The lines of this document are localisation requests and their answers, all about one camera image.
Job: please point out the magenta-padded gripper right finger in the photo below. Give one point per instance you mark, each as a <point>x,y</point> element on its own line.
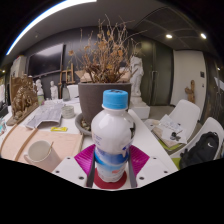
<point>141,160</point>

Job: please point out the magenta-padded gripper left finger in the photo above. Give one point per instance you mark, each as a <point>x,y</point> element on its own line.
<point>83,161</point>

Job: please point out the white blue-capped drink bottle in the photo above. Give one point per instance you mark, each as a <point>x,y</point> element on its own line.
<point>111,130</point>

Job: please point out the light wooden drawing board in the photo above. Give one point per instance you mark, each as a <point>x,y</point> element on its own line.
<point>13,143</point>
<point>66,143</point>

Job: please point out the green folder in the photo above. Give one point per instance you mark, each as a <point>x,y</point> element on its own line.
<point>166,148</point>

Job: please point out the wooden stirrer stick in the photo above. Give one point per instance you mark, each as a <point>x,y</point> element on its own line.
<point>51,148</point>

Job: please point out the grey plant saucer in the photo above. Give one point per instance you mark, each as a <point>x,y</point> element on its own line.
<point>80,126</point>

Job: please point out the small yellow flat item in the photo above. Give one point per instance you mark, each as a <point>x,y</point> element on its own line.
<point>59,129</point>

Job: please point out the stack of white papers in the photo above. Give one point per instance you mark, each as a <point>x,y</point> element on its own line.
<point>168,128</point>

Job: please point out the white ceramic mug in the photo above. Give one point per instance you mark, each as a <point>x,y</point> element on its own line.
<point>40,155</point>

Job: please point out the small white cup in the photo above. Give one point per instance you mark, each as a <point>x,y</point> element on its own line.
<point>68,112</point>

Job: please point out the black backpack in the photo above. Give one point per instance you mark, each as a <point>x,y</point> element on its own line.
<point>200,150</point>

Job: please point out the grey printed newspaper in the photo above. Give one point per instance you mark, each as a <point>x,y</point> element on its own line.
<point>45,115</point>

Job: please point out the grey pot with dried plant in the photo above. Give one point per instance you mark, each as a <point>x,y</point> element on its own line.
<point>90,100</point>

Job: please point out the white plastic chair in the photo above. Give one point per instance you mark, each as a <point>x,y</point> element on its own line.
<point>185,113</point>
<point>213,125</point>

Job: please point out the grey spray bottle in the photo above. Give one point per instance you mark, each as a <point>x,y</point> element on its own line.
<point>65,93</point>

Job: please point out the white chair backrest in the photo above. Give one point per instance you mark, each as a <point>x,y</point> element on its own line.
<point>73,91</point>

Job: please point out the white green bottle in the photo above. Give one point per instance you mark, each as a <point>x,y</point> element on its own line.
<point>40,100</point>

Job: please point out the small white plaster figure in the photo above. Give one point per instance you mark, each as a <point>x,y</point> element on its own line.
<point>54,90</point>

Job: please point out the tall white plaster statue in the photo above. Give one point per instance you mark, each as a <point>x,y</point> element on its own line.
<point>136,76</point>

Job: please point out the wooden figure sculpture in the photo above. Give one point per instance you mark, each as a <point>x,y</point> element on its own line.
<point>190,91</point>

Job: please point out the brown cardboard box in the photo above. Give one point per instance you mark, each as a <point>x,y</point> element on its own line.
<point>85,77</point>

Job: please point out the brown relief sculpture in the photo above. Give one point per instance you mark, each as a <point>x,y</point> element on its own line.
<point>23,100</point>

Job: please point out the wooden easel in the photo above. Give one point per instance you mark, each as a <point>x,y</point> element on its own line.
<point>68,75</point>

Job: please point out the dark green double door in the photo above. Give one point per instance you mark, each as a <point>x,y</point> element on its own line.
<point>158,73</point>

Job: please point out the white pinboard with papers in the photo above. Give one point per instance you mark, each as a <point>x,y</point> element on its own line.
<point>18,66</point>

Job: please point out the round ceiling spotlight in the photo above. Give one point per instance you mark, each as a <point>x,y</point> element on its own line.
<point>203,35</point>
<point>169,36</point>

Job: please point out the white pedestal block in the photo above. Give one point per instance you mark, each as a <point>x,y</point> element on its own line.
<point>141,110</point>

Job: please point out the dark wall screen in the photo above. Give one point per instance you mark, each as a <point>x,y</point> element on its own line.
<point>46,60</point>

